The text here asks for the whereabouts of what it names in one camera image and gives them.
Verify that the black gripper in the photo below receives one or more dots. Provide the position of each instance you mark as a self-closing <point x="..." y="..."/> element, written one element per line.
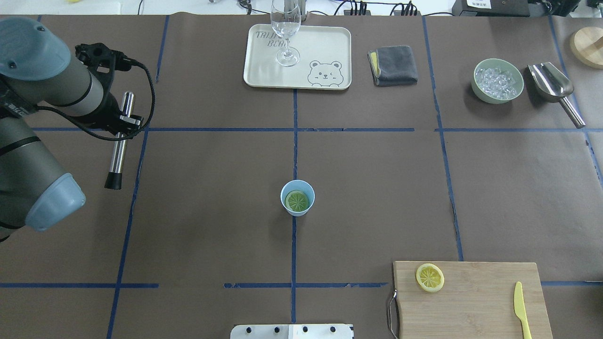
<point x="106" y="111"/>

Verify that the lemon slice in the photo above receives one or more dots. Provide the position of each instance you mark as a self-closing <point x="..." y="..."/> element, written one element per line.
<point x="296" y="201"/>

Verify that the yellow lemon half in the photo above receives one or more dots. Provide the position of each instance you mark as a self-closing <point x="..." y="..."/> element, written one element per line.
<point x="430" y="277"/>

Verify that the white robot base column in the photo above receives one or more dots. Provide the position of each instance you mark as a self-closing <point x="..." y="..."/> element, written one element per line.
<point x="293" y="331"/>

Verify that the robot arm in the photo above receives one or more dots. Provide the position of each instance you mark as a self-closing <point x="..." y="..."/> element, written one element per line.
<point x="40" y="73"/>

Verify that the light blue cup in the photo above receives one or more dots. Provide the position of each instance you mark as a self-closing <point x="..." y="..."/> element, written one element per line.
<point x="298" y="185"/>

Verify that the clear wine glass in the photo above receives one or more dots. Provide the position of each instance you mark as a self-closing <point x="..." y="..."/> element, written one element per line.
<point x="286" y="20"/>

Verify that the grey folded cloth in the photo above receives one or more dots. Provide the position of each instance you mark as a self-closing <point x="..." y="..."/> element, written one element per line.
<point x="393" y="66"/>

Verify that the green bowl of ice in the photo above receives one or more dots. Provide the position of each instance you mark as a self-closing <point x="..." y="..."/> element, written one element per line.
<point x="496" y="81"/>

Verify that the wooden cutting board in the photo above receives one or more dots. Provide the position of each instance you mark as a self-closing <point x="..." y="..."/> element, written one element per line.
<point x="476" y="301"/>

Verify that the metal ice scoop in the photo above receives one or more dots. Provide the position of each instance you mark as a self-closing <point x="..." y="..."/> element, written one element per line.
<point x="555" y="87"/>

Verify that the yellow plastic knife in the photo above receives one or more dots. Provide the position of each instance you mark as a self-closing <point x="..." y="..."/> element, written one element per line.
<point x="520" y="310"/>

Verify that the wooden mug tree stand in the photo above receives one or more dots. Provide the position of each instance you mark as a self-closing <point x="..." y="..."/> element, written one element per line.
<point x="587" y="46"/>

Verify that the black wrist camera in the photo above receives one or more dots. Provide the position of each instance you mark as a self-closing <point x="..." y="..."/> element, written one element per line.
<point x="102" y="62"/>

